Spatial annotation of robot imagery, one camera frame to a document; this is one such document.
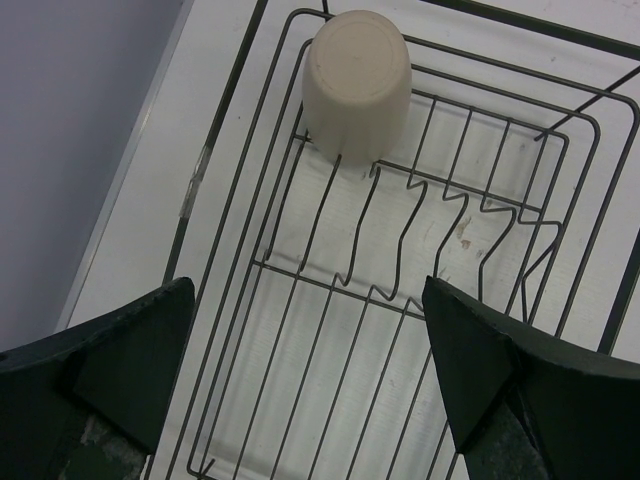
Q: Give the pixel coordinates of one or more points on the black wire dish rack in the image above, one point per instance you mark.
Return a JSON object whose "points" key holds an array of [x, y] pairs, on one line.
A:
{"points": [[309, 355]]}

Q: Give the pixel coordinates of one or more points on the beige cup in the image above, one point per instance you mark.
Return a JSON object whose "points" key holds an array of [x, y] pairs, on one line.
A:
{"points": [[356, 88]]}

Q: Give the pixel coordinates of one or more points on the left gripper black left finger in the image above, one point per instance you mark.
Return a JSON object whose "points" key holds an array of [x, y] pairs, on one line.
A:
{"points": [[90, 402]]}

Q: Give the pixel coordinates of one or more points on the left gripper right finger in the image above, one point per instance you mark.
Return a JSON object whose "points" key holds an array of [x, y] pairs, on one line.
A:
{"points": [[522, 404]]}

